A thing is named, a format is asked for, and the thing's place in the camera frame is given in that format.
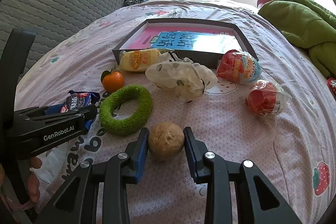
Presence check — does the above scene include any orange tangerine with leaf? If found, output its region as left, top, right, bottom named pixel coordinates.
left=101, top=70, right=125, bottom=93

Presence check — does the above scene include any red toy egg clear wrapper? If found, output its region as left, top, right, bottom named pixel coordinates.
left=246, top=80, right=291, bottom=116

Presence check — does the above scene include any white patterned scrunchie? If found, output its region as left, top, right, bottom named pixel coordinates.
left=145, top=52, right=218, bottom=102

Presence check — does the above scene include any person's left hand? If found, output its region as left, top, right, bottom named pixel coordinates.
left=1, top=157, right=42, bottom=212

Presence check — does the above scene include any grey quilted headboard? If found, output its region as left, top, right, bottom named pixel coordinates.
left=0, top=0, right=125, bottom=73

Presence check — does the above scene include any pink strawberry bed sheet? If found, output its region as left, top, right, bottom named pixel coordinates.
left=15, top=0, right=335, bottom=223

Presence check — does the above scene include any yellow bread package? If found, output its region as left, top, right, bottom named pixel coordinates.
left=119, top=49, right=161, bottom=73

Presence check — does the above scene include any red foil candy wrapper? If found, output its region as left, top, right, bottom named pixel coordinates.
left=326, top=78, right=336, bottom=96

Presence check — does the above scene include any brown walnut ball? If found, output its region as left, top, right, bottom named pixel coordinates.
left=148, top=122, right=185, bottom=161

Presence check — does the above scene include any green fuzzy ring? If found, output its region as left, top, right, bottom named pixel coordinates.
left=99, top=84, right=153, bottom=136

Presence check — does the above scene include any blue snack packet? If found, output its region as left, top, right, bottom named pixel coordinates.
left=44, top=90, right=100, bottom=136

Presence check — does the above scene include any red toy egg blue wrapper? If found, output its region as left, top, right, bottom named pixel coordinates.
left=217, top=50, right=261, bottom=85

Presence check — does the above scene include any green blanket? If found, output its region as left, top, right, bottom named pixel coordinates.
left=258, top=0, right=336, bottom=78

